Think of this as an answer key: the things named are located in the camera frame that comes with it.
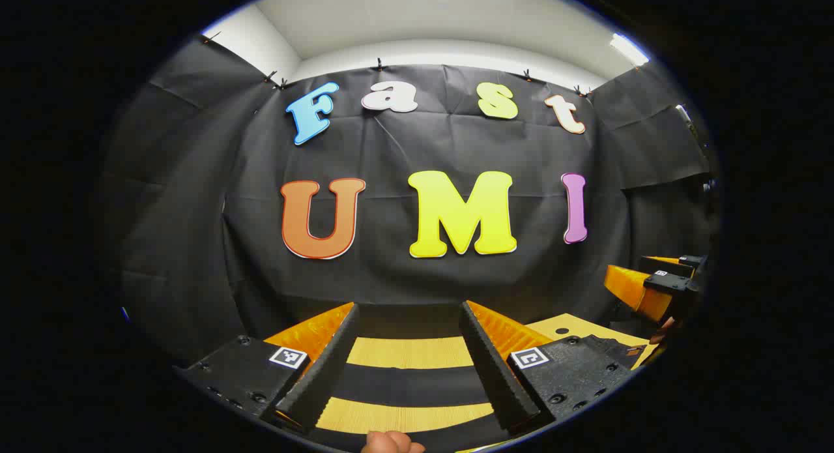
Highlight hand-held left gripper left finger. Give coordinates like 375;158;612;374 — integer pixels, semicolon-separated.
175;302;360;435

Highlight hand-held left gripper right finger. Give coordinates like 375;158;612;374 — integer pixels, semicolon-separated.
458;300;638;437

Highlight black jeans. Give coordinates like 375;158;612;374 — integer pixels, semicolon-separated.
309;302;647;453

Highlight small ceiling light panel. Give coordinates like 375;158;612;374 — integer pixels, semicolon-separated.
609;33;650;67

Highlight black backdrop cloth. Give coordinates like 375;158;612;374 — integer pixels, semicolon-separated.
98;33;721;369

